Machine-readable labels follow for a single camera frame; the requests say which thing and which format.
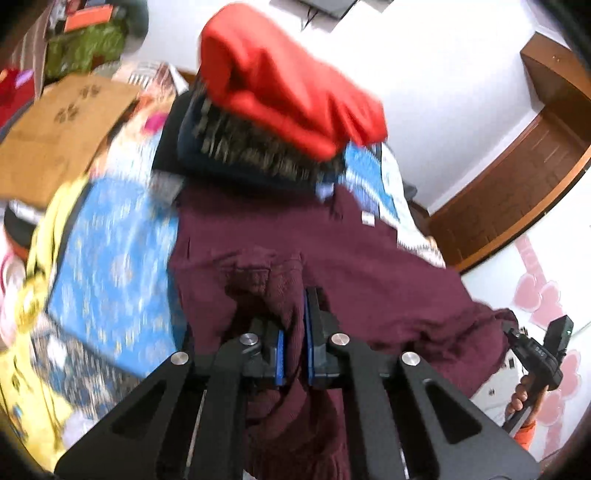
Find red plush flower toy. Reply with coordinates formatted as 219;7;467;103
0;69;41;131

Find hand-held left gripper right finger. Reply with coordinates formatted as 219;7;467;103
302;286;541;480

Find orange box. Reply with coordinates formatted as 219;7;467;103
65;9;100;33

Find blue patchwork bedspread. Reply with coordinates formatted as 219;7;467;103
28;138;448;416

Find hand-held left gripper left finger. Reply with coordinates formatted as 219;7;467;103
54;316;287;480

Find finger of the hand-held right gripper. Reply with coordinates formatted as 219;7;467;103
502;324;533;368

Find person's right hand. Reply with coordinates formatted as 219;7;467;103
505;375;548;424

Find black wall television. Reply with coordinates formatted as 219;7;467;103
295;0;359;20

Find brown wooden door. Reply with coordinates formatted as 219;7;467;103
427;111;591;273

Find dark patterned folded cloth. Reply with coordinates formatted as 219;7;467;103
189;78;347;185

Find striped brown curtain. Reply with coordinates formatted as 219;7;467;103
9;0;65;84

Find navy folded clothes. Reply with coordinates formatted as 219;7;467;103
152;90;324;195

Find wooden wardrobe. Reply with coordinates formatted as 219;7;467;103
519;32;591;118

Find striped cloth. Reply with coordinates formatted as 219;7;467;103
124;60;190;100

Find maroon button shirt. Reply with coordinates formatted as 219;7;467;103
167;182;525;480

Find yellow cartoon bed sheet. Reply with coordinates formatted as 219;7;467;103
0;175;95;462

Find red folded garment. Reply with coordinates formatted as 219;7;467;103
199;2;387;161

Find bamboo lap desk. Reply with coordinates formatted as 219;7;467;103
0;74;141;208

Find white heart-print sliding door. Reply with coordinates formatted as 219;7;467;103
462;203;591;462

